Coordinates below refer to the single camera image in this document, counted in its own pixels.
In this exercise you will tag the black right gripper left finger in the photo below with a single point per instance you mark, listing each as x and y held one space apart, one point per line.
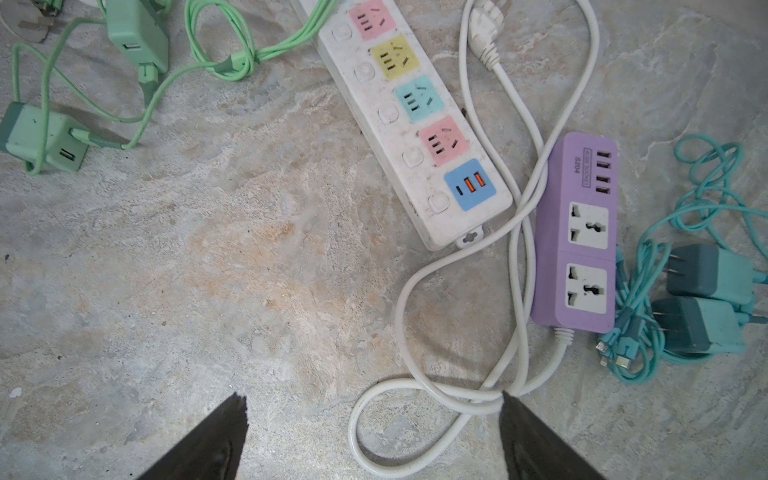
212 450

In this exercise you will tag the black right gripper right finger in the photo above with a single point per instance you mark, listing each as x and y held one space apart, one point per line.
532 450

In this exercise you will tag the white multicolour power strip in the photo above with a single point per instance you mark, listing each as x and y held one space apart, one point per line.
441 174

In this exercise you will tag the teal charger lower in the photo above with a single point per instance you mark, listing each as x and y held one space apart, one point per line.
694 327

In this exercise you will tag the teal charger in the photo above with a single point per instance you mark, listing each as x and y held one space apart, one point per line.
709 271
694 327

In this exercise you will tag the purple power strip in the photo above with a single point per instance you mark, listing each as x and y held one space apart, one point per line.
576 234

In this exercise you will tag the teal charger upper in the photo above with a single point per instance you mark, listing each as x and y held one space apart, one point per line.
709 271

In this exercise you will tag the light green cube charger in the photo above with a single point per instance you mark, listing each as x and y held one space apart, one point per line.
22 137

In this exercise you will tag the light green charger block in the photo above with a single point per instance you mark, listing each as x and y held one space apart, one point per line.
138 30

